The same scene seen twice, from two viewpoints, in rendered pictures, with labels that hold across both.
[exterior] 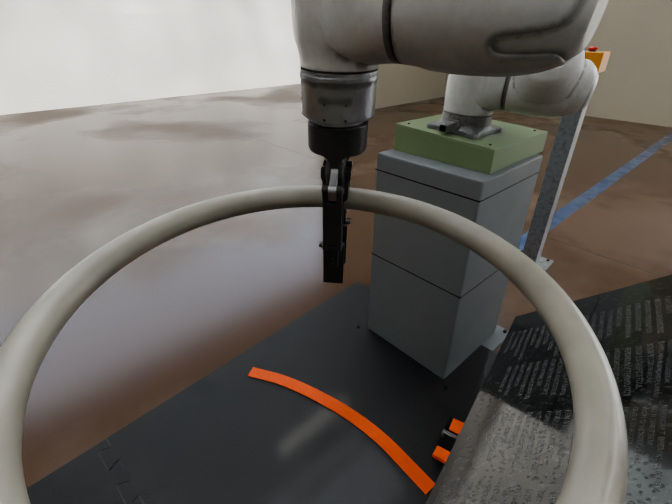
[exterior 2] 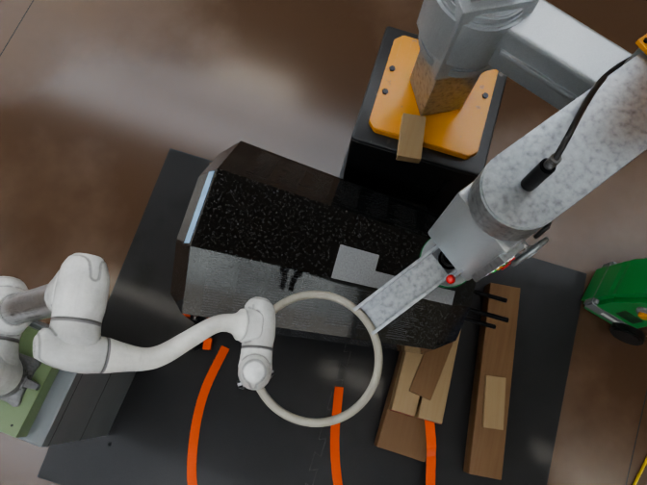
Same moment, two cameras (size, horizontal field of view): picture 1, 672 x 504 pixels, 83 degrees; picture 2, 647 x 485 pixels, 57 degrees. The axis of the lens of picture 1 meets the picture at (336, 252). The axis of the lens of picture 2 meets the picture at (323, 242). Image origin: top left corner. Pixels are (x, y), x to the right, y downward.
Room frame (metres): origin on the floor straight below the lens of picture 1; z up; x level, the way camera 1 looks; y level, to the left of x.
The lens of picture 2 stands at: (0.40, 0.14, 3.14)
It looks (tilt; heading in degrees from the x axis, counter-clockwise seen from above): 75 degrees down; 234
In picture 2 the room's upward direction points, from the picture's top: 9 degrees clockwise
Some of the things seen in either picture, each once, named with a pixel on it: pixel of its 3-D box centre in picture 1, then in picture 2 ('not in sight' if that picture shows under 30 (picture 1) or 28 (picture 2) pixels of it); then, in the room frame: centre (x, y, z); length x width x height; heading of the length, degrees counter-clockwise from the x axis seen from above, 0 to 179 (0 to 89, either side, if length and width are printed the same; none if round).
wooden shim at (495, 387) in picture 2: not in sight; (494, 402); (-0.46, 0.58, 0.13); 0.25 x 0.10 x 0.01; 56
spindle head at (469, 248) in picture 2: not in sight; (503, 212); (-0.45, -0.10, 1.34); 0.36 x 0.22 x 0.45; 9
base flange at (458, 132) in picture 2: not in sight; (434, 95); (-0.72, -0.77, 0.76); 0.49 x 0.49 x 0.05; 46
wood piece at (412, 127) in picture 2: not in sight; (410, 138); (-0.51, -0.62, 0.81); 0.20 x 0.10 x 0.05; 54
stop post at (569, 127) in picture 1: (556, 171); not in sight; (1.88, -1.12, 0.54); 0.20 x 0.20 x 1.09; 46
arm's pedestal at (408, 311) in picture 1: (443, 254); (59, 379); (1.29, -0.42, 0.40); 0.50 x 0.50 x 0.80; 42
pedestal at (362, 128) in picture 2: not in sight; (417, 134); (-0.72, -0.77, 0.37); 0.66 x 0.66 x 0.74; 46
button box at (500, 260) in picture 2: not in sight; (496, 262); (-0.32, 0.04, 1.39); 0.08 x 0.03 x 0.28; 9
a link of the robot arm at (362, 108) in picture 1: (338, 95); not in sight; (0.49, 0.00, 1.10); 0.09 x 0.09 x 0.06
